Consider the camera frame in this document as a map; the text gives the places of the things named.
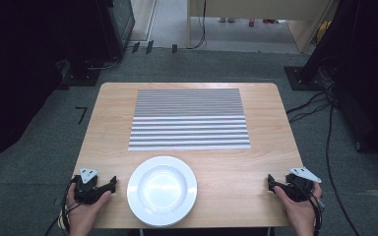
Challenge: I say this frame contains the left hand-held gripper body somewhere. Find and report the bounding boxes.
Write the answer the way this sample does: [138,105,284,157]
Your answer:
[73,167,108,206]

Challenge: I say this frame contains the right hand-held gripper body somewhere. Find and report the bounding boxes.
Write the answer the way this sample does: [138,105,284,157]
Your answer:
[284,166,323,203]

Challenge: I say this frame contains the person's left hand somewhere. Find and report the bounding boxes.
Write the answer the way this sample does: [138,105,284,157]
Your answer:
[66,182,113,236]

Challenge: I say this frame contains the person's right hand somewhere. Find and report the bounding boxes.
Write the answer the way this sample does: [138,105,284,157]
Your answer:
[273,181,325,236]

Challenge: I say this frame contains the white round plate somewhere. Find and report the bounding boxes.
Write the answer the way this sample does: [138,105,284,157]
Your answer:
[126,155,199,228]

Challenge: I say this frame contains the grey white striped placemat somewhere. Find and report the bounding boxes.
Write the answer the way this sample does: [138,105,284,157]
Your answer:
[127,88,252,152]

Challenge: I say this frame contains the black cabinet with glass door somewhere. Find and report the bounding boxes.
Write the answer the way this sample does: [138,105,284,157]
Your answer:
[95,0,136,62]

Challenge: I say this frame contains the light wooden desk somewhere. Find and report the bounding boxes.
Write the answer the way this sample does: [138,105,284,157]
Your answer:
[186,0,339,54]

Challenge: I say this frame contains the right hand-held gripper black cable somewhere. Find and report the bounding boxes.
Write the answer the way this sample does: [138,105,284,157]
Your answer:
[293,181,326,236]

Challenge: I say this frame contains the hand-held gripper black cable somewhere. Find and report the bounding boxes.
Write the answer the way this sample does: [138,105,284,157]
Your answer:
[43,178,83,236]
[293,181,326,236]

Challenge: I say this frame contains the left hand-held gripper black cable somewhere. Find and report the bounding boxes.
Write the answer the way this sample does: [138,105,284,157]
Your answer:
[43,178,83,236]

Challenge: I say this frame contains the long black floor cable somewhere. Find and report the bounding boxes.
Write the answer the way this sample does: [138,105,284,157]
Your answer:
[324,103,362,236]

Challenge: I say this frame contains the bundle of black floor cables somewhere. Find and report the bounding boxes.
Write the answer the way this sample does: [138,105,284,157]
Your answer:
[285,65,338,125]

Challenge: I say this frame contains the black stand base plate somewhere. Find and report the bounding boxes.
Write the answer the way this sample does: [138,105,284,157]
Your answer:
[283,65,328,91]

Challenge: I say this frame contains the dark stand base with cable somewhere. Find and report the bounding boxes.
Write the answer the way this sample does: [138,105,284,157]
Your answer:
[56,57,121,90]

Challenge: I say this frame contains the black hanging cable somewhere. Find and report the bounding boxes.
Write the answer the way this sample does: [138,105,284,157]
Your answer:
[187,0,209,51]

